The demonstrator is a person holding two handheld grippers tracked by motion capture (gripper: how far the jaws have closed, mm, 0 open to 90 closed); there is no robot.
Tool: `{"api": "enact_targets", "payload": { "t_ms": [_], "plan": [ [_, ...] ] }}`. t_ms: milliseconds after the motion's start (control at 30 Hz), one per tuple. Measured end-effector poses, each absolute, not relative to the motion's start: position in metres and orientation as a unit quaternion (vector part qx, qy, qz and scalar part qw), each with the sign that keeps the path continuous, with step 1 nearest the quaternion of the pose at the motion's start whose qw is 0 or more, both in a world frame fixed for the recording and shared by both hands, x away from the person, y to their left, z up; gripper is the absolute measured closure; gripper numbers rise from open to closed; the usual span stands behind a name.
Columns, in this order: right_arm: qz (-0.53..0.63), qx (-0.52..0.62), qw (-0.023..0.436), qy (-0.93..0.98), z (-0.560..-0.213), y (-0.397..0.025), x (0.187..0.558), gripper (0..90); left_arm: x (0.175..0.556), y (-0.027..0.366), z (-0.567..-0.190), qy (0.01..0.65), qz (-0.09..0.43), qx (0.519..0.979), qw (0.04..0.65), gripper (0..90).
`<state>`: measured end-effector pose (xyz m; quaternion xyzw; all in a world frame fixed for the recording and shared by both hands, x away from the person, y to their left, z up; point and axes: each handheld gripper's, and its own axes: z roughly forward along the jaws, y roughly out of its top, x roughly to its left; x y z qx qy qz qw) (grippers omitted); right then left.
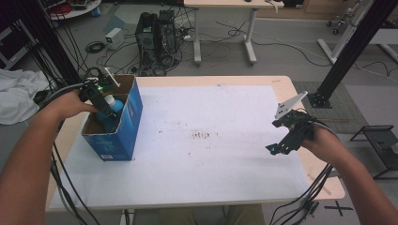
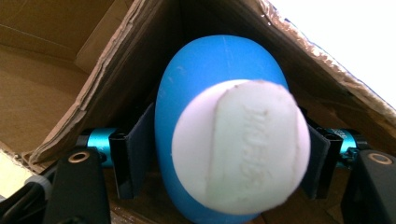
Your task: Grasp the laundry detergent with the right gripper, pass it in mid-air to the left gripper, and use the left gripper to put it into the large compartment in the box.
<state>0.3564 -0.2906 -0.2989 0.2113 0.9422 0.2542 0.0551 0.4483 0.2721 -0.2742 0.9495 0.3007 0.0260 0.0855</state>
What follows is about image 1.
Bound grey floor mat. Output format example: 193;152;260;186
292;81;371;127

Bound black metal post with base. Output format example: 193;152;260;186
306;0;398;110

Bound person's khaki pants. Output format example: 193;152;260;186
157;204;267;225

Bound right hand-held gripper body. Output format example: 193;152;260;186
271;90;315;143

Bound black computer tower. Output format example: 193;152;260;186
134;9;181;77

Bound white table mat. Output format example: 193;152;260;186
49;84;314;210

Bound white cloth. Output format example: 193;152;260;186
0;67;52;127

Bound person's left hand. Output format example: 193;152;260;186
40;88;100;125

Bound right gripper black cable bundle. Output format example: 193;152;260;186
268;162;334;225

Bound gripper black cable bundle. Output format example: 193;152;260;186
268;162;334;225
37;66;106;225

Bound long black floor cable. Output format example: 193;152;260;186
215;20;333;68

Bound light wooden desk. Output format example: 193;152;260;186
183;0;285;67

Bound round white table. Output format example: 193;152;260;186
46;0;103;22

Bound small white device box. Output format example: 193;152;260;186
104;27;126;51

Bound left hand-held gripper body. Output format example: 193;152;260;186
78;67;121;104

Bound left gripper black cable bundle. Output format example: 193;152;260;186
37;66;106;225

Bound white metal stand frame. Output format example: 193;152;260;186
316;0;398;66

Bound person's right hand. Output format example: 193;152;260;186
299;125;343;166

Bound blue cardboard box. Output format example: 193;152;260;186
81;74;145;162

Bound coiled black cable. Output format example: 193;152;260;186
84;40;107;54

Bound blue bottle with white cap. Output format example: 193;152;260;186
96;94;126;134

